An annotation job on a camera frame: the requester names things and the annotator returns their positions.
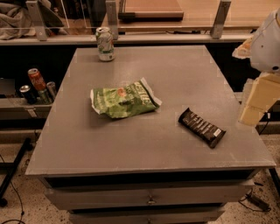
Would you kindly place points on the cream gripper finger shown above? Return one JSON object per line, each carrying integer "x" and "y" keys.
{"x": 258, "y": 96}

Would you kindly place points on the dark chocolate rxbar wrapper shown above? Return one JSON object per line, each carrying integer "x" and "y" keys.
{"x": 209, "y": 133}

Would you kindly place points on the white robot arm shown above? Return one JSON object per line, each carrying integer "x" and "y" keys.
{"x": 263, "y": 52}

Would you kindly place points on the black power adapter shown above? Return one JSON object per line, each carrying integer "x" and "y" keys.
{"x": 259, "y": 202}

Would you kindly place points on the grey drawer cabinet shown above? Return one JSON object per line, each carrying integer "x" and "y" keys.
{"x": 78, "y": 148}

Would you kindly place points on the lower grey drawer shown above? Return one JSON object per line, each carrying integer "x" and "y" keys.
{"x": 156, "y": 216}

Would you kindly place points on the grey drawer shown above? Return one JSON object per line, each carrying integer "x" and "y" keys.
{"x": 156, "y": 216}
{"x": 184, "y": 193}

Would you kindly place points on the green chip bag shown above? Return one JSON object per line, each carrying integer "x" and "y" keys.
{"x": 132, "y": 100}

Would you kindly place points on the wooden board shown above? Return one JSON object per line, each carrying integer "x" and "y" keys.
{"x": 149, "y": 9}

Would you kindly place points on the green white soda can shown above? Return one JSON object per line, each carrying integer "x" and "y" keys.
{"x": 105, "y": 44}

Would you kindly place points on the silver can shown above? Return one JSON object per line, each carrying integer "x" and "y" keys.
{"x": 52, "y": 88}

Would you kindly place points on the red cola can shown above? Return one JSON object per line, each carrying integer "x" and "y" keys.
{"x": 36, "y": 79}

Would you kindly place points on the upper grey drawer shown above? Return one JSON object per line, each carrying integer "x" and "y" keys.
{"x": 184, "y": 193}

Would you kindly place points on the dark blue can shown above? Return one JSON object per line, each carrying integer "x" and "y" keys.
{"x": 27, "y": 93}

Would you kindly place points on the grey side shelf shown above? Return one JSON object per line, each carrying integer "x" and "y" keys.
{"x": 18, "y": 108}

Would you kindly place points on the grey cloth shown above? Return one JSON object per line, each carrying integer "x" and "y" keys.
{"x": 15, "y": 21}

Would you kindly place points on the black stand leg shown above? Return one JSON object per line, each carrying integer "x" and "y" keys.
{"x": 8, "y": 169}

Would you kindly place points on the grey metal rail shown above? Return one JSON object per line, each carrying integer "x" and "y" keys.
{"x": 135, "y": 39}

